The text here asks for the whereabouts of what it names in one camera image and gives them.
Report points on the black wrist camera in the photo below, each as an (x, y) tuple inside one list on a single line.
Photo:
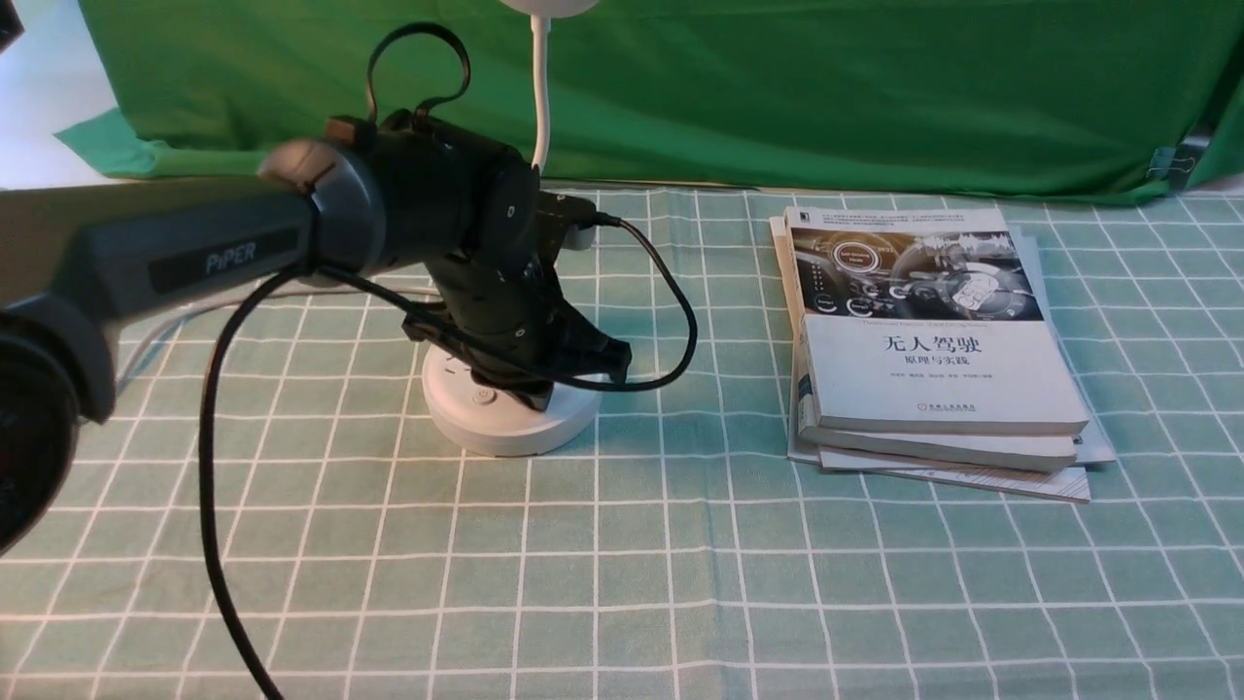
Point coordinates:
[(569, 219)]

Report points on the white top book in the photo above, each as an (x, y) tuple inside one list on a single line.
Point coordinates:
[(933, 331)]

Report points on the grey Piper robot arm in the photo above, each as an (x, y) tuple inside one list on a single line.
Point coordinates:
[(80, 264)]

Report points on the green backdrop cloth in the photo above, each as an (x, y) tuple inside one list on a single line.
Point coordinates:
[(1069, 99)]

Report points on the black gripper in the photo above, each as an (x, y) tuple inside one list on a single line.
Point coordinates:
[(502, 188)]

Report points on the white book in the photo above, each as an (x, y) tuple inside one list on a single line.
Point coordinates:
[(933, 331), (1037, 454)]

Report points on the white desk lamp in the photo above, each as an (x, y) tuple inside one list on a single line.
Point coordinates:
[(487, 407)]

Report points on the bottom striped white booklet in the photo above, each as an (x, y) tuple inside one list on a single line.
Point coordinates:
[(1067, 485)]

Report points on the clear binder clip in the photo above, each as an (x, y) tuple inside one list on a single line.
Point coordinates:
[(1175, 165)]

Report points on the green checkered tablecloth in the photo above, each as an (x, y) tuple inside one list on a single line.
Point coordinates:
[(673, 551)]

